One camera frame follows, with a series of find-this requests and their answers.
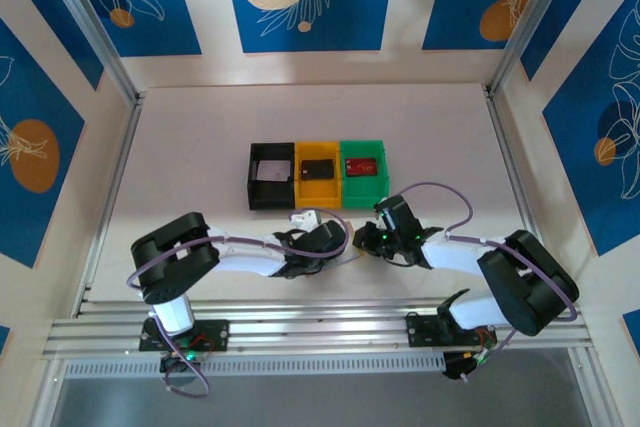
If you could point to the white floral print card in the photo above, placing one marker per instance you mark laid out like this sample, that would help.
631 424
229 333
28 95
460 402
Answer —
276 170

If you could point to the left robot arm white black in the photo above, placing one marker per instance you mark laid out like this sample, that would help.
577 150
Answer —
175 257

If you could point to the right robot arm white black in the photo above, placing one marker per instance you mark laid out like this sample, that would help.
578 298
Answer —
525 282

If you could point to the dark red card gold print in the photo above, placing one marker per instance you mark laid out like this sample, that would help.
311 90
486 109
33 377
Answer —
362 167

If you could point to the black card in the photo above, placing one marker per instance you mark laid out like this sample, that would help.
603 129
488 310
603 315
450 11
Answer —
317 170

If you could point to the green plastic bin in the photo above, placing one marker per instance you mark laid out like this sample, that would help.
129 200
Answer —
365 194

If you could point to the yellow plastic bin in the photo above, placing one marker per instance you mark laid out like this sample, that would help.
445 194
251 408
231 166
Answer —
317 194

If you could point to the black plastic bin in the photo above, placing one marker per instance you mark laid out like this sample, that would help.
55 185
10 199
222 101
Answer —
270 197

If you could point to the small black controller board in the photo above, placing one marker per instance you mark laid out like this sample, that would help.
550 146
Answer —
462 364
180 362

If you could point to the grey glossy panel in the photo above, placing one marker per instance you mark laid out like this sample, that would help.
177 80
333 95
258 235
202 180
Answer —
320 404

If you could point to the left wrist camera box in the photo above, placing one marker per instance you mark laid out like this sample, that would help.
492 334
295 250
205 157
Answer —
305 218

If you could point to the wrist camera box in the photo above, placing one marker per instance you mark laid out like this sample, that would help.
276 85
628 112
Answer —
379 206
305 218

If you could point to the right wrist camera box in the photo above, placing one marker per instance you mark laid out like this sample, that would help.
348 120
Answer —
379 206

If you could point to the aluminium mounting rail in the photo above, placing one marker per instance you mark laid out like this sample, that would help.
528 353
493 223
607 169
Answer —
320 332

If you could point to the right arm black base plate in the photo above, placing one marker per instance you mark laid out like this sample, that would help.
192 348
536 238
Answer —
417 332

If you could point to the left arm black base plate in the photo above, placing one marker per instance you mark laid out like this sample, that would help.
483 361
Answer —
217 334

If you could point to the aluminium table side rail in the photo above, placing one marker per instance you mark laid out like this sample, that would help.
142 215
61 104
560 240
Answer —
125 147
497 117

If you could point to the aluminium frame post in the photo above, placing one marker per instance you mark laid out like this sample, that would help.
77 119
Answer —
90 22
535 17

